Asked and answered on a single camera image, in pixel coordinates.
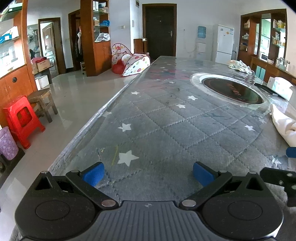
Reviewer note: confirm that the red plastic stool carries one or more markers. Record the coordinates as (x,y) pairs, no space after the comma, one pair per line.
(19,118)

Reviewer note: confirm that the crumpled plastic bags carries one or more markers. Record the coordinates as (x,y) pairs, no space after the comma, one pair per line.
(240,66)

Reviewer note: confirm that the purple wastebasket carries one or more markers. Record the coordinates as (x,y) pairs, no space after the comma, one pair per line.
(8,144)

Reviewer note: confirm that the pastel tissue box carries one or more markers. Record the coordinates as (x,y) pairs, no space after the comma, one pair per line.
(281,87)

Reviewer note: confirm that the round black table hotplate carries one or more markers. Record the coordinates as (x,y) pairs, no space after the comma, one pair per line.
(231,90)

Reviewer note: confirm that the polka-dot play tent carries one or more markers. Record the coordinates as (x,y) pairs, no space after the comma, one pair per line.
(131,62)

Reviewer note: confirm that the wooden interior door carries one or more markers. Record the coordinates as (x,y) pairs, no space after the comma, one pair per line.
(49,44)

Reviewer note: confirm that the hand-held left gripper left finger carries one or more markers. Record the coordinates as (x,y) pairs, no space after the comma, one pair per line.
(93,174)

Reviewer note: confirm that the wooden glass display cabinet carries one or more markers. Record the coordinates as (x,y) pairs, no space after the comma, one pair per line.
(263,34)

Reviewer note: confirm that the cardboard box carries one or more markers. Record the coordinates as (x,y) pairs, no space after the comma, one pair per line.
(42,64)

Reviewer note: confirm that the white garment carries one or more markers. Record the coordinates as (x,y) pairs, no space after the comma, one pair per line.
(285,125)

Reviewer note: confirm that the water dispenser with blue bottle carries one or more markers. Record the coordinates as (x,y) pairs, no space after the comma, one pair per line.
(201,42)

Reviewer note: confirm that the white refrigerator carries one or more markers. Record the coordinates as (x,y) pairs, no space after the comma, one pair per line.
(223,44)

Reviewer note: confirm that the dark wooden door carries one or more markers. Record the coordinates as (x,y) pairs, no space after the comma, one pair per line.
(159,30)

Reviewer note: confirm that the tall wooden shelf cabinet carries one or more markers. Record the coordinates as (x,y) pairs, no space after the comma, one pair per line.
(89,46)

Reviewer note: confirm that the wooden wall cabinet with shelves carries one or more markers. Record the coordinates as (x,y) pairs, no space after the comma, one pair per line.
(13,69)

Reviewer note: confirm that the small wooden stool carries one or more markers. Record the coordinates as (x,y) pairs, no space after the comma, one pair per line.
(42,99)

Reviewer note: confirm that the white storage box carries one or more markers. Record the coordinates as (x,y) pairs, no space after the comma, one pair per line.
(45,81)

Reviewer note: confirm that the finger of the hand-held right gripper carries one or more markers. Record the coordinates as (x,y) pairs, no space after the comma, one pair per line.
(291,152)
(281,178)

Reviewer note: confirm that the wooden console table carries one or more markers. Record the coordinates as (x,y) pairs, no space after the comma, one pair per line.
(261,63)

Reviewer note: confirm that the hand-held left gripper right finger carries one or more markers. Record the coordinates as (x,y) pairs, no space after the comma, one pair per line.
(203,174)

